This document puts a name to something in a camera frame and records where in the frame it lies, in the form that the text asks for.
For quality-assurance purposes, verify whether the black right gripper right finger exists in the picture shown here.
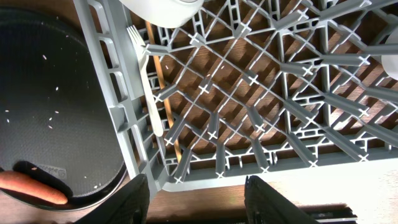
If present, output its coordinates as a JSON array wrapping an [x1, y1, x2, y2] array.
[[244, 175, 318, 224]]

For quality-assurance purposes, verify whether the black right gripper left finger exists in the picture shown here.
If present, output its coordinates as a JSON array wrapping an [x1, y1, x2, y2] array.
[[75, 174, 150, 224]]

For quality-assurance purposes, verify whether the white plastic fork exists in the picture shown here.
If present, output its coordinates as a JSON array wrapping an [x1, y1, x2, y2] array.
[[127, 26, 164, 137]]

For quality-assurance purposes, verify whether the wooden chopstick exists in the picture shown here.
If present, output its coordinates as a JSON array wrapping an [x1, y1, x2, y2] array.
[[145, 21, 182, 162]]

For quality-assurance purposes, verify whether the grey-white plate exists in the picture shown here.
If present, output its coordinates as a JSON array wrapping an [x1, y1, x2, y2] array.
[[120, 0, 204, 28]]

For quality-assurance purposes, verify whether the cream white cup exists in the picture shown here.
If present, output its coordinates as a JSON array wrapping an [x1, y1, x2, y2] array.
[[381, 28, 398, 80]]

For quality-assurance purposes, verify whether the grey dishwasher rack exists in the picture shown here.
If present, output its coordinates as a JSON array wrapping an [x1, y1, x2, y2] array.
[[75, 1, 397, 195]]

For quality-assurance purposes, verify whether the round black tray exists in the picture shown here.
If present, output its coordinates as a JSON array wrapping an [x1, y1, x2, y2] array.
[[1, 7, 126, 211]]

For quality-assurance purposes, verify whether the orange carrot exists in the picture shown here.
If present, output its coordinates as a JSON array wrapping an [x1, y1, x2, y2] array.
[[1, 171, 68, 205]]

